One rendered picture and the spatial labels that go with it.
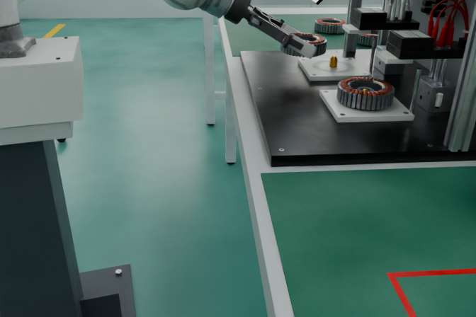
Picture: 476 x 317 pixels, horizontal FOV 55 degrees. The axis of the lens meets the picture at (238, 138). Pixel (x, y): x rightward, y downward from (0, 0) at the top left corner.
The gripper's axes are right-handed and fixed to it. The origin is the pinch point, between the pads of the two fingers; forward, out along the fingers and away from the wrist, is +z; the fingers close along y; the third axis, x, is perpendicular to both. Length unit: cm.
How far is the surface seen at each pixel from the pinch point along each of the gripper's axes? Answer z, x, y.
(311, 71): 4.6, -4.3, 3.5
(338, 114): 4.1, -4.6, 30.3
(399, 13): 17.4, 17.6, -1.0
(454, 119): 16.0, 6.5, 42.7
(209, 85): 10, -61, -137
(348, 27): 7.6, 8.7, 0.9
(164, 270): 6, -93, -16
